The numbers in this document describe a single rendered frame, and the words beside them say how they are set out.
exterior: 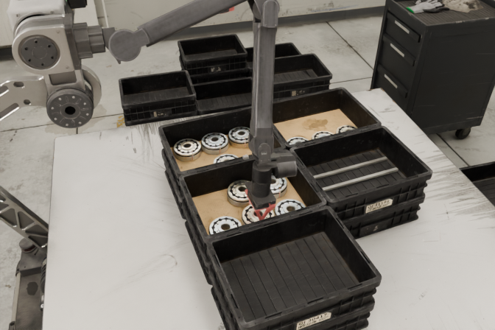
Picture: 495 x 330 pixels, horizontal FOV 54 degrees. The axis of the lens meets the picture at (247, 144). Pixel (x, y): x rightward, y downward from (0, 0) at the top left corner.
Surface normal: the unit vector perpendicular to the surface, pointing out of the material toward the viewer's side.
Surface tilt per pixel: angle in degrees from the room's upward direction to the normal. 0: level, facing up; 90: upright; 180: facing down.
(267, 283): 0
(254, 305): 0
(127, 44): 67
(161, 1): 90
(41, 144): 0
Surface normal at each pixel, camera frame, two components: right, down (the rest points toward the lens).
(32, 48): 0.26, 0.59
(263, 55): 0.19, 0.22
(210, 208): 0.00, -0.79
